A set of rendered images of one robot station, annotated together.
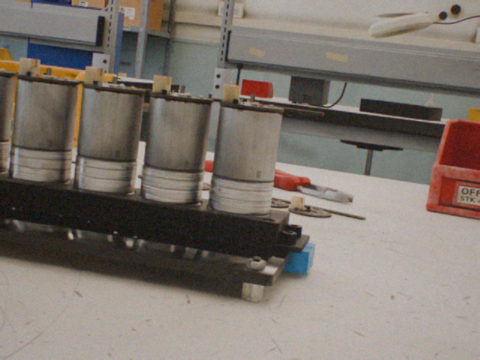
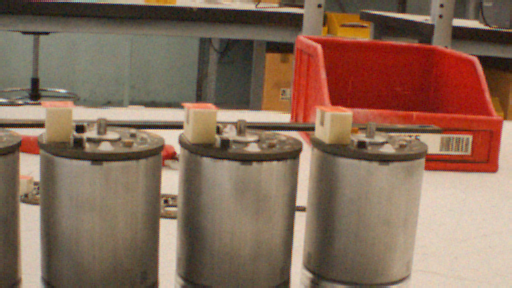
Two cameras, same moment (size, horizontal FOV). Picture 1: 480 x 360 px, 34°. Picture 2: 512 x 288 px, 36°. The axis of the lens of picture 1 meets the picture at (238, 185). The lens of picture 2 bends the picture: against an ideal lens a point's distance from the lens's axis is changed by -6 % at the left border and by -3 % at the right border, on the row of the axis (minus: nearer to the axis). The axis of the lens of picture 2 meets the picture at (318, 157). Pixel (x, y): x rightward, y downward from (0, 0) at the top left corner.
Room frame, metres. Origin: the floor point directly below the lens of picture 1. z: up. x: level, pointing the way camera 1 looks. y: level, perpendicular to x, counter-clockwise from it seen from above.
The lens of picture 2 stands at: (0.17, 0.10, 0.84)
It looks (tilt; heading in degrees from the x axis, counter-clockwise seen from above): 12 degrees down; 328
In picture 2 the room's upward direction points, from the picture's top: 5 degrees clockwise
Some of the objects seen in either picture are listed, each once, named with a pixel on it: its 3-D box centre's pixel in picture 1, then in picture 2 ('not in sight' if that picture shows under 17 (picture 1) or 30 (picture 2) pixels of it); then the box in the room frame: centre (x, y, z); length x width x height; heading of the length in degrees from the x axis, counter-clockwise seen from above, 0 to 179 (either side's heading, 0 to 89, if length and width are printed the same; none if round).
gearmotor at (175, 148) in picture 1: (175, 157); (233, 255); (0.31, 0.03, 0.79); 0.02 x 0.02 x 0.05
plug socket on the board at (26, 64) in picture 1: (31, 67); not in sight; (0.32, 0.09, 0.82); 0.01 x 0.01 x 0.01; 79
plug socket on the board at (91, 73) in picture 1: (97, 76); (62, 121); (0.32, 0.06, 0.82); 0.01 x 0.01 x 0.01; 79
